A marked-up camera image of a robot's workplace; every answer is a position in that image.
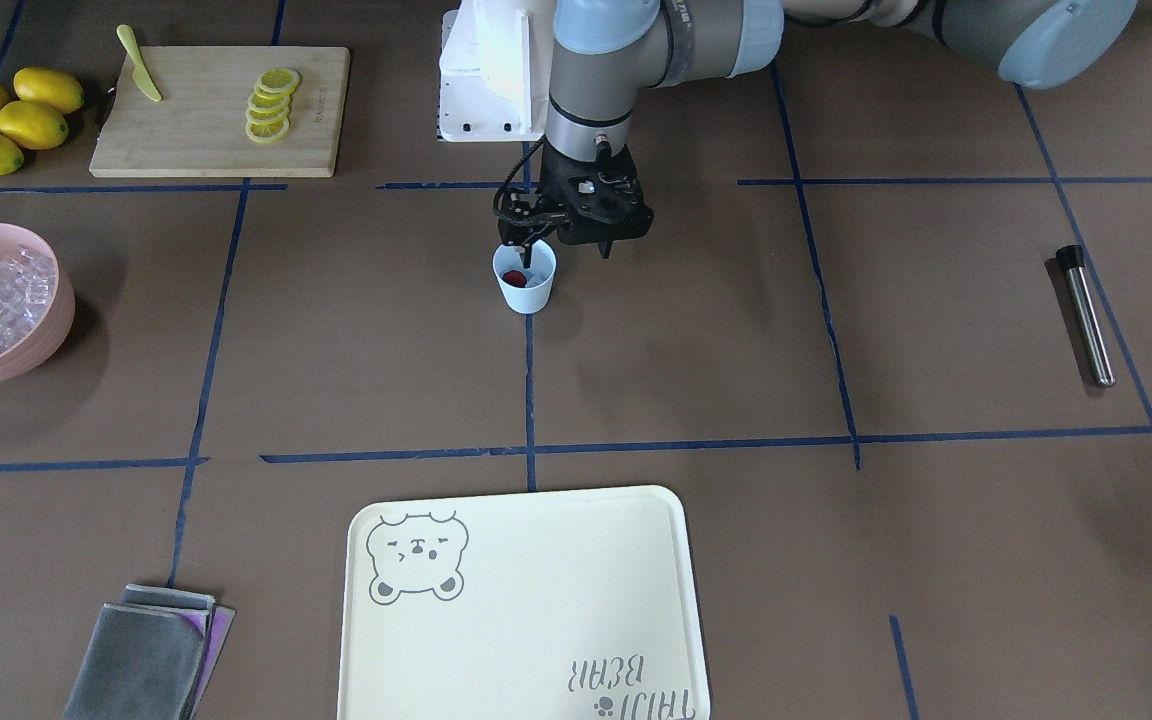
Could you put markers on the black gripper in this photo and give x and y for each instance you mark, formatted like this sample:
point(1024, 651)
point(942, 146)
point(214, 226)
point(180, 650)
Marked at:
point(553, 181)

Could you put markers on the red strawberry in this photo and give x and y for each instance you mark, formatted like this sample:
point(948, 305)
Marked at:
point(515, 278)

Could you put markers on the steel muddler black tip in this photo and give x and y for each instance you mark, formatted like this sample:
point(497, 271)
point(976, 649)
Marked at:
point(1071, 261)

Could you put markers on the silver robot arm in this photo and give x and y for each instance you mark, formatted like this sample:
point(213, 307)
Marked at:
point(604, 53)

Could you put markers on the light blue plastic cup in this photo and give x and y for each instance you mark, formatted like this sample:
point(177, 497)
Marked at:
point(542, 275)

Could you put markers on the lemon slices stack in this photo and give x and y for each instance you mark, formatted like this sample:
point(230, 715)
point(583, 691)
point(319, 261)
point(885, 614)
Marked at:
point(267, 117)

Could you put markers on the cream bear serving tray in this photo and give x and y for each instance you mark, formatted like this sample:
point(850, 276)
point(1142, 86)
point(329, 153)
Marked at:
point(573, 604)

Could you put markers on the wooden cutting board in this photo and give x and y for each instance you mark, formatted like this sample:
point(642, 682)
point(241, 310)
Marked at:
point(197, 130)

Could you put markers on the yellow green plastic knife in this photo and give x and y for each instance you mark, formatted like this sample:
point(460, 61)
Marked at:
point(140, 75)

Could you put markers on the folded grey cloth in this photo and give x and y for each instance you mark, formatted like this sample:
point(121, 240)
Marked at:
point(151, 655)

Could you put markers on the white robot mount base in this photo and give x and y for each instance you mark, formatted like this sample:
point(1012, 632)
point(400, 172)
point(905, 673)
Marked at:
point(495, 70)

